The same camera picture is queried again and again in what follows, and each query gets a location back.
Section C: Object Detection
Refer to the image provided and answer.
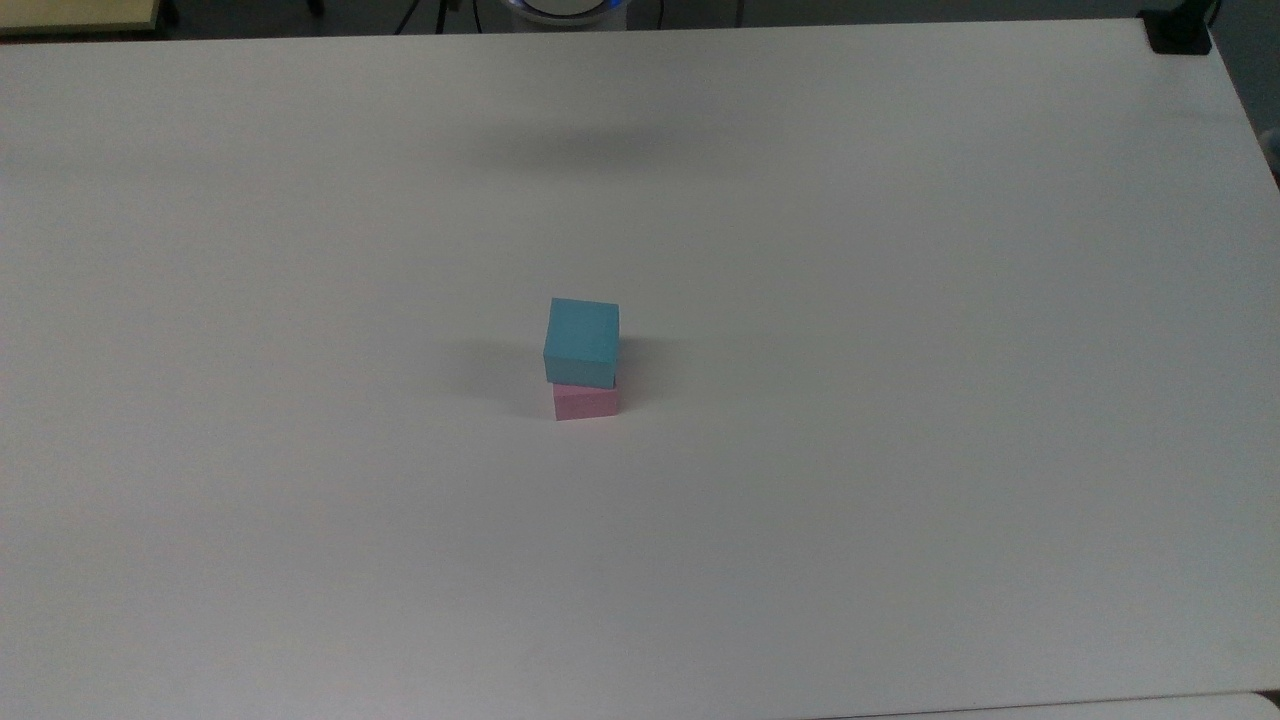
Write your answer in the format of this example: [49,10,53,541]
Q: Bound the pink cube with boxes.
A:
[553,383,620,422]

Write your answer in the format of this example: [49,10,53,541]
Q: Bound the black tripod legs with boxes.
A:
[395,0,464,36]

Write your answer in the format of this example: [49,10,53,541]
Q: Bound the blue cube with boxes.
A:
[543,297,621,390]

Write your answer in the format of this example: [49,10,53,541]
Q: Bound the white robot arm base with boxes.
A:
[499,0,632,29]

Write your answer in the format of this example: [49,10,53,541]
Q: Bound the yellow wooden table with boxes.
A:
[0,0,164,39]

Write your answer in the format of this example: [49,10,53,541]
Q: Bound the black table clamp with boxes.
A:
[1138,0,1223,56]

